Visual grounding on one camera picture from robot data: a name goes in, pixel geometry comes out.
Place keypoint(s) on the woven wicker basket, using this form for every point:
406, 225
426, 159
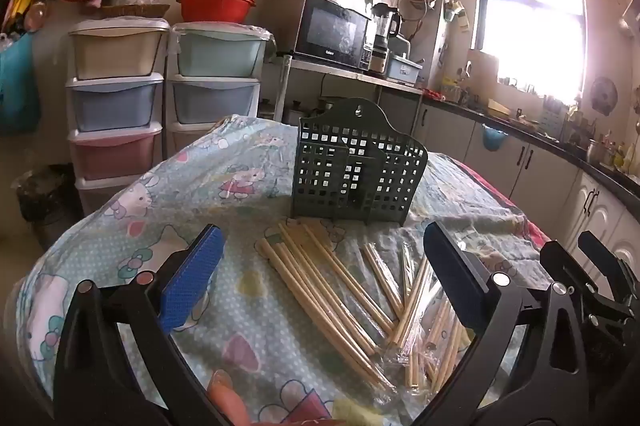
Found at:
132, 11

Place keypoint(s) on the pile of plastic-wrapped chopsticks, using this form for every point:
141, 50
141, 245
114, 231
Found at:
415, 306

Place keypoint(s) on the black blender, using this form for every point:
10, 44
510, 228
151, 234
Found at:
385, 31

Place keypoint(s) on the red plastic basin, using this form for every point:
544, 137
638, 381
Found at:
215, 9

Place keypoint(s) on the light blue plastic box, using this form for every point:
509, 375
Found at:
404, 69

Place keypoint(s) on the trash bin with black bag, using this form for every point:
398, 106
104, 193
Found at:
45, 201

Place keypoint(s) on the red cloth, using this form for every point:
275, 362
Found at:
505, 196

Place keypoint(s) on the kitchen window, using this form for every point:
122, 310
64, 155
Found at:
530, 16

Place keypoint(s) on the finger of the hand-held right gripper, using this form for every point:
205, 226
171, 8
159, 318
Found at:
602, 256
565, 261

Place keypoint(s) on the blue hanging bag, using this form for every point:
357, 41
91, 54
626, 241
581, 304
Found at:
17, 86

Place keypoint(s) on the black kitchen countertop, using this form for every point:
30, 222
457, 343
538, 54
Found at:
550, 141

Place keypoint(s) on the pile of wooden chopsticks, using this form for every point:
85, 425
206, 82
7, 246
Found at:
300, 276

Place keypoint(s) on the white kitchen cabinets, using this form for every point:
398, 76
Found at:
540, 166

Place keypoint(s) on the green plastic utensil basket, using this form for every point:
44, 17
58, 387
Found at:
350, 166

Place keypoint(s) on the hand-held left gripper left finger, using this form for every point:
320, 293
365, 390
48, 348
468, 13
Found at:
195, 276

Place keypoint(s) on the drawer tower with pink drawer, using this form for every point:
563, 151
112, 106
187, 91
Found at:
115, 106

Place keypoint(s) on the cartoon cat printed tablecloth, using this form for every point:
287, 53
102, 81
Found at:
250, 321

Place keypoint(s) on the black microwave oven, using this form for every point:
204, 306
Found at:
330, 31

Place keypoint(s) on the hanging wall basket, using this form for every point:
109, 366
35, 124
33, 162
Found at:
422, 1

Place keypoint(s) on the person's left hand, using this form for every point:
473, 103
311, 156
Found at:
227, 403

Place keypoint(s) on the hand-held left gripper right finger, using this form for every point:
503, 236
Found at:
450, 276

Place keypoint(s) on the metal kitchen rack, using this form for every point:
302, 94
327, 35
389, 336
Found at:
350, 79

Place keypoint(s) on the drawer tower with mint drawer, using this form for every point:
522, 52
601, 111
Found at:
220, 56

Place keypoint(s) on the blue hanging bin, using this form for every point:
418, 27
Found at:
495, 139

